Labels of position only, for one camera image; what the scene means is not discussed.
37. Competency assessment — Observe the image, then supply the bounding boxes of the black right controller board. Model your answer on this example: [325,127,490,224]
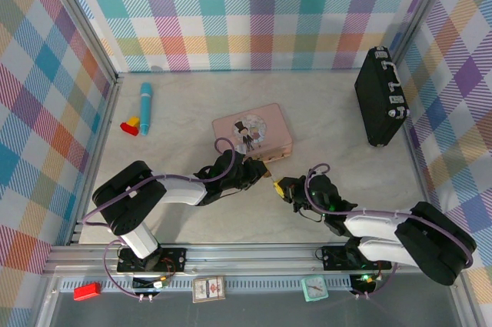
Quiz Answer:
[349,272,380,292]

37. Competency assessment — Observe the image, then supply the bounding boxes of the aluminium corner post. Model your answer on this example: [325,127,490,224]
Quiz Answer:
[391,0,462,70]
[36,0,124,85]

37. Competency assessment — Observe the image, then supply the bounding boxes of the black controller board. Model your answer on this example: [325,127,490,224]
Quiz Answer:
[349,272,380,292]
[132,275,172,292]

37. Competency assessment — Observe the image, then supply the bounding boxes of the black briefcase with silver trim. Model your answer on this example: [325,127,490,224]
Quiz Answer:
[354,46,411,148]

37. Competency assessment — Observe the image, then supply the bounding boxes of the aluminium frame rail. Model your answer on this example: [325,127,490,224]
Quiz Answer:
[42,242,468,276]

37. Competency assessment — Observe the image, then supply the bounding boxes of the light blue marker pen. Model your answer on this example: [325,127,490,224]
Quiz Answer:
[139,82,154,136]

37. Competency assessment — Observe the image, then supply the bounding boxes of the small teal alarm clock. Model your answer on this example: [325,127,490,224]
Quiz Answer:
[301,276,330,302]

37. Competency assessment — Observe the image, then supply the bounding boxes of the slotted grey cable duct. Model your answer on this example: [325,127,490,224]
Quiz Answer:
[59,276,358,293]

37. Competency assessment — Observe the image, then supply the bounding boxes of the red and yellow toy block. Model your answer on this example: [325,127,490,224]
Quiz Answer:
[120,116,141,138]

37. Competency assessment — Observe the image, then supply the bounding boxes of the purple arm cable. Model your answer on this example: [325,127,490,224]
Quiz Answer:
[81,137,238,299]
[305,163,477,299]

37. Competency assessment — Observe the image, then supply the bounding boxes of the red rectangular block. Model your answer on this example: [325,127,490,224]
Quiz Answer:
[73,282,102,301]

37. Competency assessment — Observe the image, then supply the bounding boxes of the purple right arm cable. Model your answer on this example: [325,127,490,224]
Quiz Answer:
[305,163,477,299]

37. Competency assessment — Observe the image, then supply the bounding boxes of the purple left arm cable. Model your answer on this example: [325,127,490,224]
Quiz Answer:
[81,137,238,299]

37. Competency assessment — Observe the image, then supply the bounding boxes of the pink wedding couple tin box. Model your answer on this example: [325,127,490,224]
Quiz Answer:
[211,102,296,162]

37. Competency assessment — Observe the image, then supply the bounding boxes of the playing card box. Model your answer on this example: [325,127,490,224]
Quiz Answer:
[191,275,227,304]

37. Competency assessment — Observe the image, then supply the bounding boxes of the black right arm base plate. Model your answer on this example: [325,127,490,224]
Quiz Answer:
[321,244,393,271]

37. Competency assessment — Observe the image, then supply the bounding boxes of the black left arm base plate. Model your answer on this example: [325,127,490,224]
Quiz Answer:
[116,246,188,274]

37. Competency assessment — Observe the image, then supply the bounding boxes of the black left controller board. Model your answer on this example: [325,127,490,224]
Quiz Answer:
[132,275,172,292]

